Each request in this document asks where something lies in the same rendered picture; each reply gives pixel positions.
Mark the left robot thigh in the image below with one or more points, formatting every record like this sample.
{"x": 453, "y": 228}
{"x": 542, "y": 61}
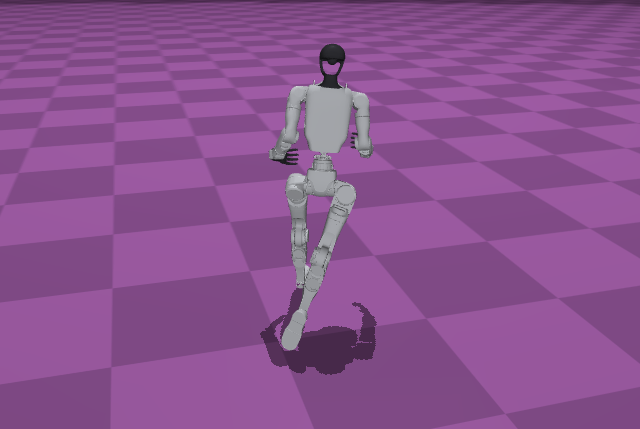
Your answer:
{"x": 297, "y": 201}

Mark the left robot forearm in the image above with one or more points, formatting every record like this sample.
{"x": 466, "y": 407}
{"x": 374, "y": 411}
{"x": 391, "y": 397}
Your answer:
{"x": 280, "y": 149}

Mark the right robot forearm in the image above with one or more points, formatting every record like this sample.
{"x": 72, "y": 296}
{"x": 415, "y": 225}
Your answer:
{"x": 367, "y": 153}

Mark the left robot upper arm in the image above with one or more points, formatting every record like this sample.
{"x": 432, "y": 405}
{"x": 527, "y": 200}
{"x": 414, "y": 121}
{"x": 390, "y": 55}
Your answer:
{"x": 296, "y": 96}

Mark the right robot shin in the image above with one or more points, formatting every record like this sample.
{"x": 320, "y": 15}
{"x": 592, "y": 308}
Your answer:
{"x": 313, "y": 282}

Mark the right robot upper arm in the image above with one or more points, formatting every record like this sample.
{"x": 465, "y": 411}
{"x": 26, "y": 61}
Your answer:
{"x": 362, "y": 120}

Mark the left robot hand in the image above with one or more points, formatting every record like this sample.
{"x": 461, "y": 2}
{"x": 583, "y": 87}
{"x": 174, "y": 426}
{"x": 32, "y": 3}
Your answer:
{"x": 284, "y": 161}

